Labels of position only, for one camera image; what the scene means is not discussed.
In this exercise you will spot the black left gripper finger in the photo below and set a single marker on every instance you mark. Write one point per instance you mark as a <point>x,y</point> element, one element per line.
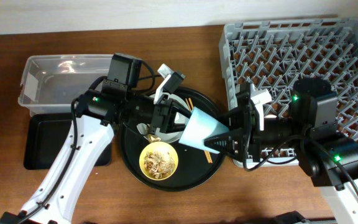
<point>176,107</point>
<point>172,127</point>

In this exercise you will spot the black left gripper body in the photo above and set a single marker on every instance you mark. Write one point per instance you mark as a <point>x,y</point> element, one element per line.
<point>161,116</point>

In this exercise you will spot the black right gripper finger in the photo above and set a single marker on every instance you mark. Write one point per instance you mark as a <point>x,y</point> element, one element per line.
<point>232,119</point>
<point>229,143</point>

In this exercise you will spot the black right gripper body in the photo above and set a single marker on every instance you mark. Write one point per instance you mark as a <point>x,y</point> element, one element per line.
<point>252,124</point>

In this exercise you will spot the grey ceramic plate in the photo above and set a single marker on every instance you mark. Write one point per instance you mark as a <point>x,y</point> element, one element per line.
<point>179,119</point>

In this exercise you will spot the light blue cup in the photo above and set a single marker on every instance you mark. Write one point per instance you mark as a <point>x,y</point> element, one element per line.
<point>199,127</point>

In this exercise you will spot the yellow bowl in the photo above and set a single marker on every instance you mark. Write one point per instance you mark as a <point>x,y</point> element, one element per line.
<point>158,146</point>

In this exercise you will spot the food scraps pile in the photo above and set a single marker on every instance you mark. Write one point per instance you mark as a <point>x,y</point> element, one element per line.
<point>158,164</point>

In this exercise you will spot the gold snack wrapper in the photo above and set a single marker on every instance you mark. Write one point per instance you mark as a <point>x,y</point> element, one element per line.
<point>150,137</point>

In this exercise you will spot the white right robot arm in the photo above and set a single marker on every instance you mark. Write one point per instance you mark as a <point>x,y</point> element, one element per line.
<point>324,154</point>

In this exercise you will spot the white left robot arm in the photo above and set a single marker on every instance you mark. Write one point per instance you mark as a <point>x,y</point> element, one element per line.
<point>110,102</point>

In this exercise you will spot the grey plastic dishwasher rack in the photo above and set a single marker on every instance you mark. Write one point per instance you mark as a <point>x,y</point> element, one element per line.
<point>273,55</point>

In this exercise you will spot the black rectangular waste tray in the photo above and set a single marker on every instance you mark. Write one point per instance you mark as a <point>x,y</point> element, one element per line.
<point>45,137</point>

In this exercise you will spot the clear plastic waste bin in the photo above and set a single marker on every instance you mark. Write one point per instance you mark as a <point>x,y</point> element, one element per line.
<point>49,83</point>

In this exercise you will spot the round black serving tray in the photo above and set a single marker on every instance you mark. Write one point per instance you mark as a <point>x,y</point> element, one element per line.
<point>193,167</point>

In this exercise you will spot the black object at bottom edge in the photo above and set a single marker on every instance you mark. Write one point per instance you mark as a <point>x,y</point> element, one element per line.
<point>295,217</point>

